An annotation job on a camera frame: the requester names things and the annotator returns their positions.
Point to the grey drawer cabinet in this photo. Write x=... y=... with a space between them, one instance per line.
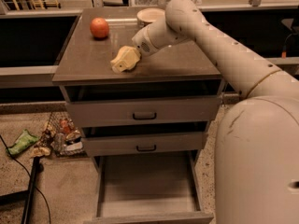
x=85 y=75

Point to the orange fruit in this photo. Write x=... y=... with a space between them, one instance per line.
x=99 y=28

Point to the white bowl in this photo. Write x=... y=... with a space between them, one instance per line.
x=148 y=15

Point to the open bottom drawer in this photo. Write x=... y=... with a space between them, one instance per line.
x=149 y=188

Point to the top drawer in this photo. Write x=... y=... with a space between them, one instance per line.
x=143 y=111

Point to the yellow sponge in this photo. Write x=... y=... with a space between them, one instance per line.
x=125 y=62

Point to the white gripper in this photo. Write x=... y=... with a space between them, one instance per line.
x=140 y=43

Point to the middle drawer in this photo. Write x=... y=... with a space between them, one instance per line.
x=145 y=143

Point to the wire basket with snacks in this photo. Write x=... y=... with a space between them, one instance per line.
x=60 y=137

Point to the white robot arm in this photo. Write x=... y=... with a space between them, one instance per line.
x=257 y=143

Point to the black stand leg left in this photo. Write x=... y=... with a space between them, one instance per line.
x=26 y=196

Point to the green snack bag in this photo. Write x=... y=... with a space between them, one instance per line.
x=24 y=140

